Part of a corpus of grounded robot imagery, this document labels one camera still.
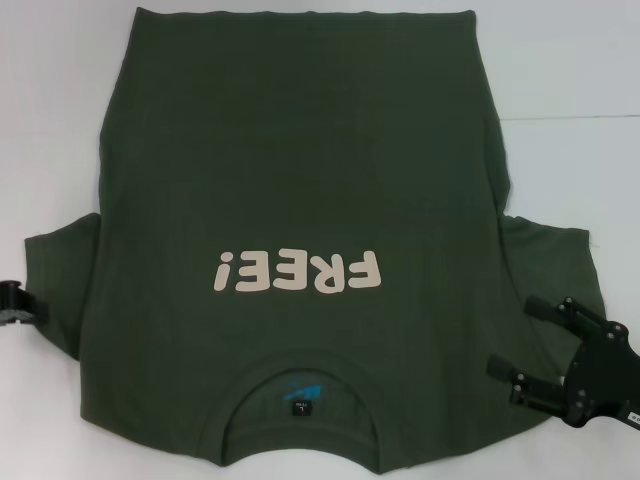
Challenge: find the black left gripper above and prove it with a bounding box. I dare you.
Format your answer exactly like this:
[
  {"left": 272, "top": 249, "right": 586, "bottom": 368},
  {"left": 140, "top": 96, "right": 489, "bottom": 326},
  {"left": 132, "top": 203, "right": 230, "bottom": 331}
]
[{"left": 0, "top": 280, "right": 50, "bottom": 326}]

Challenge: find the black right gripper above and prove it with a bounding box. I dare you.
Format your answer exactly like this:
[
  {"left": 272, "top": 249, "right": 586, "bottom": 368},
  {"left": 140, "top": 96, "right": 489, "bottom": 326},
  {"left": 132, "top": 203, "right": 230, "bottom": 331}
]
[{"left": 485, "top": 295, "right": 640, "bottom": 430}]

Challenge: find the dark green FREE t-shirt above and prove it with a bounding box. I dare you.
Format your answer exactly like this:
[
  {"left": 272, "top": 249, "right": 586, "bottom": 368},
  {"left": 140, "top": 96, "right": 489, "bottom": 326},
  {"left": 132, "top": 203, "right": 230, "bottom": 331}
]
[{"left": 23, "top": 7, "right": 609, "bottom": 476}]

